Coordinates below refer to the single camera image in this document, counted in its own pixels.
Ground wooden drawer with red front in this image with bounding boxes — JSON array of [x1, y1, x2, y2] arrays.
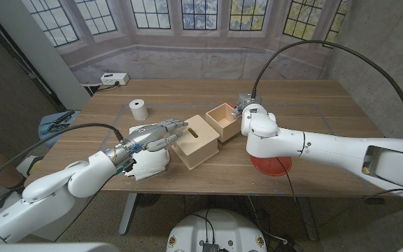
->
[[205, 101, 243, 144]]

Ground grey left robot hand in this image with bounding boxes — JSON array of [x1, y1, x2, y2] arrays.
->
[[117, 118, 190, 155]]

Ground grey table leg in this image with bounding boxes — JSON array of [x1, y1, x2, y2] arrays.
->
[[118, 192, 139, 235], [295, 195, 320, 242]]

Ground black power strip cable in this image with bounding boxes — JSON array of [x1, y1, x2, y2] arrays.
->
[[82, 80, 121, 95]]

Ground white folded paper towel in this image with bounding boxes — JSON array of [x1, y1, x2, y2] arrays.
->
[[124, 125, 171, 182]]

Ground white tissue roll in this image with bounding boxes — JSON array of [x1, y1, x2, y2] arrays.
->
[[129, 99, 150, 122]]

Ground blue round stool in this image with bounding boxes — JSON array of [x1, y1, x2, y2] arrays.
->
[[38, 110, 82, 148]]

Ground white wall panel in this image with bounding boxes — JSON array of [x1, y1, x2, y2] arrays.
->
[[0, 0, 92, 111]]

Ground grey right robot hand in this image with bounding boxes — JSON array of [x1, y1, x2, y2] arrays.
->
[[232, 91, 262, 118]]

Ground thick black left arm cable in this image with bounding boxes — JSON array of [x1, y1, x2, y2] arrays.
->
[[0, 122, 124, 190]]

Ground blue handled pliers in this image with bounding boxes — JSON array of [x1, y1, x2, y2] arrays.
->
[[39, 122, 71, 135]]

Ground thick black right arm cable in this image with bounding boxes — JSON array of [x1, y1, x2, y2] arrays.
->
[[251, 39, 403, 133]]

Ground wooden box with slot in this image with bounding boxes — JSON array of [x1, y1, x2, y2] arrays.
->
[[171, 114, 220, 172]]

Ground red bowl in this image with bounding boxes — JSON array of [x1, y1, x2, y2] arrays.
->
[[250, 155, 292, 177]]

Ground white power strip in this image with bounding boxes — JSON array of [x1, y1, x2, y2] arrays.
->
[[100, 72, 130, 87]]

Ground black hand tool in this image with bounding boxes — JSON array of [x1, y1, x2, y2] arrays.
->
[[52, 110, 76, 126]]

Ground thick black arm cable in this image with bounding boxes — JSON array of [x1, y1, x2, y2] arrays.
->
[[251, 39, 403, 133], [0, 122, 124, 190]]

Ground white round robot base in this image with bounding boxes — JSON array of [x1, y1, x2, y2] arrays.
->
[[166, 209, 268, 252]]

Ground printed window backdrop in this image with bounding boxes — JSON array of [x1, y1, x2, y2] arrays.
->
[[19, 0, 353, 85]]

